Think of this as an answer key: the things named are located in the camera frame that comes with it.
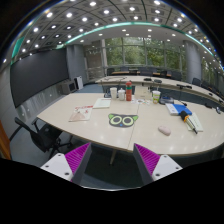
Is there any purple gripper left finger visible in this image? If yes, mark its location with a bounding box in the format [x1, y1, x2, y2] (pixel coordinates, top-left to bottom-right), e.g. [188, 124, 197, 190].
[42, 143, 92, 185]

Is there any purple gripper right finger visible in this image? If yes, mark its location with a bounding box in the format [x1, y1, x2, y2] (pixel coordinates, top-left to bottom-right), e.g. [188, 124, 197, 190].
[133, 144, 182, 185]

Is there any black office chair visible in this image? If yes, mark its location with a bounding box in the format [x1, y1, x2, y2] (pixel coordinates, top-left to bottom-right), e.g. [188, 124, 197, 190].
[10, 117, 72, 157]

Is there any red white magazine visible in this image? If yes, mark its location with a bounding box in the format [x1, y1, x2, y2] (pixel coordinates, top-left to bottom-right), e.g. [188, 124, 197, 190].
[69, 106, 93, 122]

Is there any orange black tool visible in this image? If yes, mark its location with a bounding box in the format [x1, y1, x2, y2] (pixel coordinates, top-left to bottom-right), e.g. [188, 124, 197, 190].
[180, 111, 198, 133]

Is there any white booklet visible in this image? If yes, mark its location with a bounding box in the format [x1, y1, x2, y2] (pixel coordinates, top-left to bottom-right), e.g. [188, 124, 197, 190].
[187, 112, 204, 132]

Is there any white notebook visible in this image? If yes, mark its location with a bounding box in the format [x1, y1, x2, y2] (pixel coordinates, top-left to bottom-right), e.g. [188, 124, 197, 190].
[93, 98, 111, 109]

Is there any green white cup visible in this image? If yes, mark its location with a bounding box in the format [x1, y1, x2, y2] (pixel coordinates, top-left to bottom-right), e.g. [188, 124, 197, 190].
[152, 90, 161, 104]

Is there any white paper cup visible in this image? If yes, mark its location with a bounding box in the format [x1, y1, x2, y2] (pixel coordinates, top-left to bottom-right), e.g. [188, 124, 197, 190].
[110, 87, 117, 99]

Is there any red orange bottle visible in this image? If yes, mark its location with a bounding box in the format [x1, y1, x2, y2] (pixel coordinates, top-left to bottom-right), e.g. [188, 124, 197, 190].
[126, 81, 132, 101]

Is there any large black wall screen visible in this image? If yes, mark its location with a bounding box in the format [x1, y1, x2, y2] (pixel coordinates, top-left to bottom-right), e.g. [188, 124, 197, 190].
[10, 49, 69, 107]

